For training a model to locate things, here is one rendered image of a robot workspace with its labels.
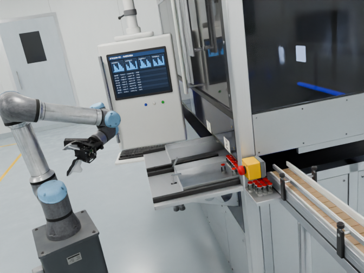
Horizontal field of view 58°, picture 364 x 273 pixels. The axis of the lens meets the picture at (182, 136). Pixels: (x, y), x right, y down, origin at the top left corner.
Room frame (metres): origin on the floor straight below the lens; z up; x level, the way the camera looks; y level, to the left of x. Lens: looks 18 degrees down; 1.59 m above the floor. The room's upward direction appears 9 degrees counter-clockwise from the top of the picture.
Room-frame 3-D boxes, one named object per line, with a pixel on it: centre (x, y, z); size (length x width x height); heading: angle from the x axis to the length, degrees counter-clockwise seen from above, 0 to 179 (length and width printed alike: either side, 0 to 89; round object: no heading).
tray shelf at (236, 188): (1.63, -0.03, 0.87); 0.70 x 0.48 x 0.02; 8
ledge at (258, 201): (1.23, -0.31, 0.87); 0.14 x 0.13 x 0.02; 98
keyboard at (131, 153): (2.13, 0.24, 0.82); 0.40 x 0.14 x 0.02; 89
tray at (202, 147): (1.81, -0.07, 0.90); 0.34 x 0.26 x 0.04; 98
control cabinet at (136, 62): (2.34, 0.21, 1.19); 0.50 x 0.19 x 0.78; 89
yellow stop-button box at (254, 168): (1.24, -0.27, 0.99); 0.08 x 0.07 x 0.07; 98
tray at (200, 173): (1.47, -0.12, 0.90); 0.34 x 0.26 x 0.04; 98
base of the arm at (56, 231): (1.32, 0.60, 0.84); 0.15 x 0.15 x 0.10
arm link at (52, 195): (1.33, 0.60, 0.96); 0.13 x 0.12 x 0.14; 32
